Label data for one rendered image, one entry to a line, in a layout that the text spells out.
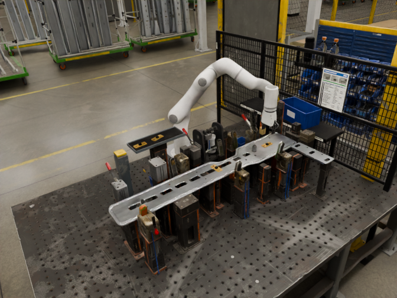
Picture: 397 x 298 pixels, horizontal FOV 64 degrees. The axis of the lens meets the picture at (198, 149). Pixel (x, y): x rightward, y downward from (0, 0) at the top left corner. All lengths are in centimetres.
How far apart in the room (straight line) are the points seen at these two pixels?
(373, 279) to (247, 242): 126
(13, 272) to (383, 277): 297
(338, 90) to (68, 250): 209
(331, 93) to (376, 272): 144
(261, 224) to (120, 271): 89
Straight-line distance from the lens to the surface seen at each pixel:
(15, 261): 329
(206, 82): 214
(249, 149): 226
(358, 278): 291
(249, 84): 212
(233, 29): 481
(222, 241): 199
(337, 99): 254
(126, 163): 203
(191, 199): 177
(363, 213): 236
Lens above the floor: 216
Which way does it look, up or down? 31 degrees down
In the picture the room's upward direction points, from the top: 3 degrees counter-clockwise
